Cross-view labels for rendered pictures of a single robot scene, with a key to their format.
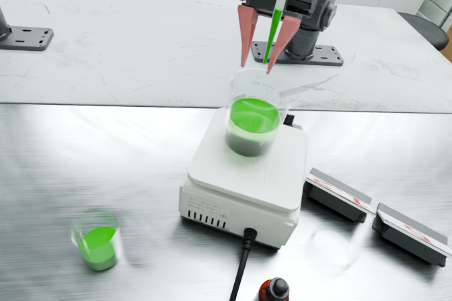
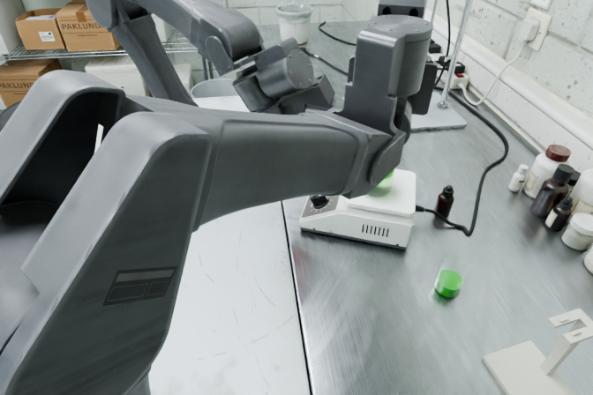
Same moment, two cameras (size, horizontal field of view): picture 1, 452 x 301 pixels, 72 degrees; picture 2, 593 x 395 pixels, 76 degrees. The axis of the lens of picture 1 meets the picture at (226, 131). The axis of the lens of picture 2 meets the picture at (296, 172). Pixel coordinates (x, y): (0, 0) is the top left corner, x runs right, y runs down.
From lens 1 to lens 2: 0.63 m
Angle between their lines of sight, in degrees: 60
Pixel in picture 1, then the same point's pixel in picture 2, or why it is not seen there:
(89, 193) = (407, 309)
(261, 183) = (404, 183)
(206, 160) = (398, 205)
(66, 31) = not seen: outside the picture
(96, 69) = (236, 353)
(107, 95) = (284, 327)
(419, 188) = not seen: hidden behind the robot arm
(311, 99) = not seen: hidden behind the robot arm
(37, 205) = (431, 341)
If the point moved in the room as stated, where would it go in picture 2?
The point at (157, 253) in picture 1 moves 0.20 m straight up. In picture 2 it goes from (434, 259) to (465, 167)
